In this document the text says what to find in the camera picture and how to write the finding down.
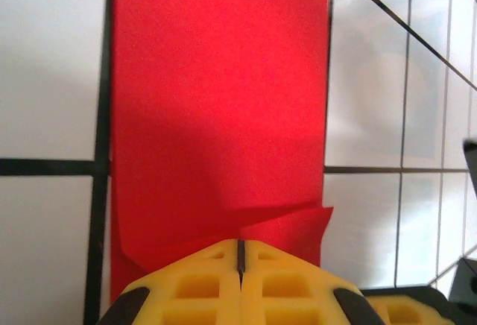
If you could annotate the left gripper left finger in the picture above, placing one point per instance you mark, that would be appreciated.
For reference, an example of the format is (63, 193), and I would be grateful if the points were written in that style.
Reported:
(201, 302)

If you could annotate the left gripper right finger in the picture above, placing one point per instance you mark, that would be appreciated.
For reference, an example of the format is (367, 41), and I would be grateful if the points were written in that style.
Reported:
(283, 302)

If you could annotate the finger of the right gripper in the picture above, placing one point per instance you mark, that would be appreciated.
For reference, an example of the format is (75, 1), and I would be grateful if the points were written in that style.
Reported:
(410, 310)

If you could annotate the red cloth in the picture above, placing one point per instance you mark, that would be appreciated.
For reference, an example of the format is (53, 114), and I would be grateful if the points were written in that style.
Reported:
(216, 97)

